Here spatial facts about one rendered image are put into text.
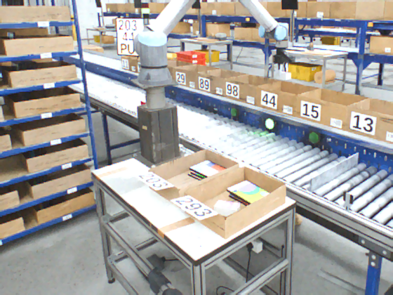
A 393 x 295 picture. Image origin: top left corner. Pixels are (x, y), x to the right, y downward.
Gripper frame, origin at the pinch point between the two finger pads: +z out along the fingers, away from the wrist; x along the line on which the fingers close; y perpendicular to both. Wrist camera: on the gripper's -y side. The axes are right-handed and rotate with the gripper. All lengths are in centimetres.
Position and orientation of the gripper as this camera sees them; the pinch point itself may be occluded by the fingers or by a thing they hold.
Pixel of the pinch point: (283, 74)
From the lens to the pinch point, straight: 261.2
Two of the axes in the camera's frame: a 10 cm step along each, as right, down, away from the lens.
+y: -7.1, -2.0, 6.8
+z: 0.1, 9.6, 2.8
